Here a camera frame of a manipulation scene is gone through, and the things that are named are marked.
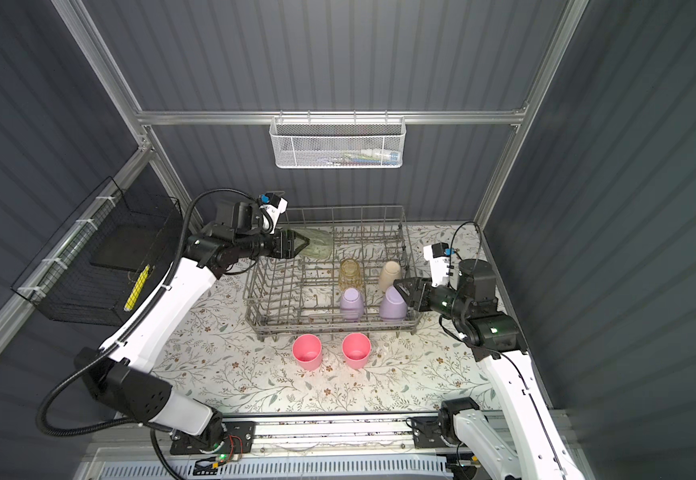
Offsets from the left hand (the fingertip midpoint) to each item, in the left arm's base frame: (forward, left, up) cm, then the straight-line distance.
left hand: (299, 238), depth 75 cm
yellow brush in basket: (-11, +38, -4) cm, 40 cm away
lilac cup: (-9, -13, -18) cm, 24 cm away
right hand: (-14, -25, -2) cm, 29 cm away
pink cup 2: (-18, -14, -30) cm, 37 cm away
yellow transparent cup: (+2, -13, -19) cm, 23 cm away
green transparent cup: (0, -5, -3) cm, 6 cm away
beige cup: (+1, -25, -17) cm, 31 cm away
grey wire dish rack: (+2, +8, -30) cm, 32 cm away
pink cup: (-17, 0, -29) cm, 34 cm away
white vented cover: (-46, -27, -33) cm, 63 cm away
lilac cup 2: (-11, -24, -16) cm, 31 cm away
